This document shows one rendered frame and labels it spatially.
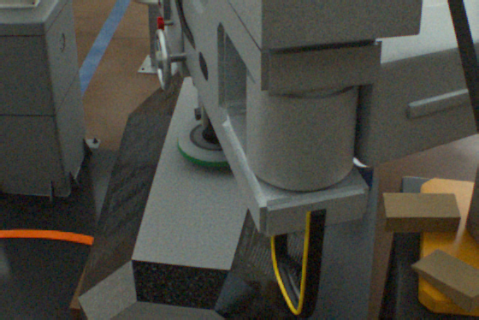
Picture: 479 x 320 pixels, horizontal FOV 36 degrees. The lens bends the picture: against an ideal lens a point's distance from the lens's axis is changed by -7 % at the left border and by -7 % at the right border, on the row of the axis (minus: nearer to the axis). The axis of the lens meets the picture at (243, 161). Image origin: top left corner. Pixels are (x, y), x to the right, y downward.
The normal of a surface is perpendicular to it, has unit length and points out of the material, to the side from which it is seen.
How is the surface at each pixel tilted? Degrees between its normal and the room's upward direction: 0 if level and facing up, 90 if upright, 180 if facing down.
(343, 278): 0
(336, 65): 90
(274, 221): 90
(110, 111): 0
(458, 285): 11
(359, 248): 0
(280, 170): 90
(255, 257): 45
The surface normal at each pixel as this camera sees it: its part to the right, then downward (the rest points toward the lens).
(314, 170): 0.19, 0.57
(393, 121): 0.42, 0.52
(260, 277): 0.69, -0.51
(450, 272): -0.11, -0.89
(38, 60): -0.07, 0.58
